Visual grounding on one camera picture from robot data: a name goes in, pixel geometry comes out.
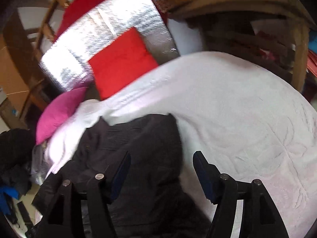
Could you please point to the pink pillow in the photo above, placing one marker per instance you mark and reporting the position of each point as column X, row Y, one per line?
column 57, row 112

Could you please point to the white pink embossed bedspread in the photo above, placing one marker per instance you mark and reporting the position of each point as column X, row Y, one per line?
column 244, row 119

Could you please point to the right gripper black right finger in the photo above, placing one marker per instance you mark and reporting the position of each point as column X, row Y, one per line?
column 260, row 216

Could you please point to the pile of black clothes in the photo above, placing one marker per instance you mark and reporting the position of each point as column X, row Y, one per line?
column 16, row 158

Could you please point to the grey folded garment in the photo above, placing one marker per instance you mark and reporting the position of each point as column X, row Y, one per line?
column 39, row 166

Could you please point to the brown wooden side table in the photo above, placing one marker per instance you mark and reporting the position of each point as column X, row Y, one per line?
column 21, row 76

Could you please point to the red pillow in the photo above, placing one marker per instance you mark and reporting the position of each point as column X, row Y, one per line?
column 120, row 63

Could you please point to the dark navy padded jacket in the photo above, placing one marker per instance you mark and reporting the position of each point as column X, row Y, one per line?
column 151, row 202

